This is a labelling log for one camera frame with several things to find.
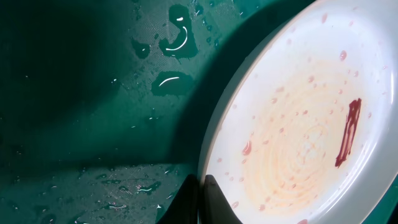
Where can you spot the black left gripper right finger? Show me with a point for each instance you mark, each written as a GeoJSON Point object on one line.
{"type": "Point", "coordinates": [215, 207]}

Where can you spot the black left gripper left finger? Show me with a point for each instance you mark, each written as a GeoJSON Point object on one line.
{"type": "Point", "coordinates": [184, 206]}

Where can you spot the light blue plate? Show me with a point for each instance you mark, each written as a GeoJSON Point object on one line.
{"type": "Point", "coordinates": [306, 130]}

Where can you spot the teal plastic tray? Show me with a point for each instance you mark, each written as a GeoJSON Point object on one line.
{"type": "Point", "coordinates": [105, 104]}

